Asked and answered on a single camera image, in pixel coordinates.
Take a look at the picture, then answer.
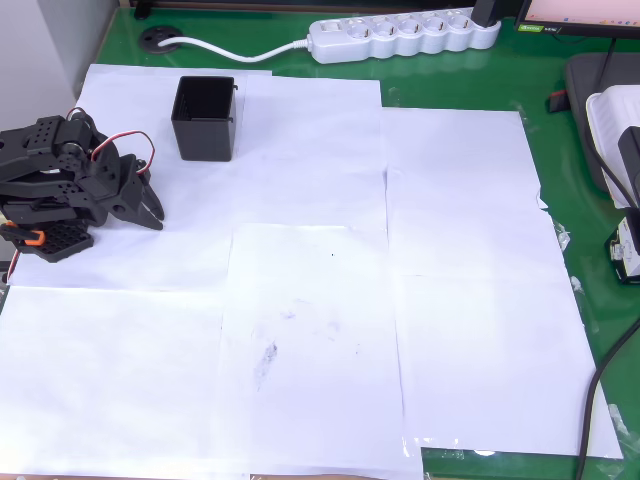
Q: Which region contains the black open box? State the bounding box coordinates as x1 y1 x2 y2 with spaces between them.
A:
170 75 239 162

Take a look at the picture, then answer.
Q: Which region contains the white paper sheet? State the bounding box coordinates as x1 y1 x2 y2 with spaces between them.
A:
7 63 274 292
243 73 390 236
379 106 574 279
209 222 426 480
0 284 226 476
392 272 625 460

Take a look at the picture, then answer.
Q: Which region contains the white power strip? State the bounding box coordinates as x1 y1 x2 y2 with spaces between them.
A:
306 7 502 65

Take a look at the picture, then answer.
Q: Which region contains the black plug adapter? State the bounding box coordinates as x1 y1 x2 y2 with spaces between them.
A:
471 0 504 27

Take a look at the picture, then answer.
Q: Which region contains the white device at right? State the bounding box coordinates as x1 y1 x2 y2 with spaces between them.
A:
585 84 640 209

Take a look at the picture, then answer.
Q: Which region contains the black computer monitor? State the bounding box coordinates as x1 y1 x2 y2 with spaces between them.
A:
514 0 640 39

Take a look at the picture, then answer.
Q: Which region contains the red white servo wire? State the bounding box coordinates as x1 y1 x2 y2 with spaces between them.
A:
91 129 157 177

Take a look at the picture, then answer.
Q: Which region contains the black cable grommet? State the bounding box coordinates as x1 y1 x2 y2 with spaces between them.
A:
139 27 184 54

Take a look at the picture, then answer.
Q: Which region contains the white power strip cable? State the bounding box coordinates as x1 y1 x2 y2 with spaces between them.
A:
158 36 314 64

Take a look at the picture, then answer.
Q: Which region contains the black camera cable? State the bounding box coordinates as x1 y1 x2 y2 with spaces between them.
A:
594 139 640 207

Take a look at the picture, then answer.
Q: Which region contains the thin black monitor cable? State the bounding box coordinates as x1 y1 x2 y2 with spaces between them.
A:
597 37 617 94

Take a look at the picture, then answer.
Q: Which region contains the thick black cable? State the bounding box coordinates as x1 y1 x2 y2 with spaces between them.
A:
574 307 640 480

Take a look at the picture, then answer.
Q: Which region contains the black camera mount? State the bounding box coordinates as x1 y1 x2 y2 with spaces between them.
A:
617 125 640 229

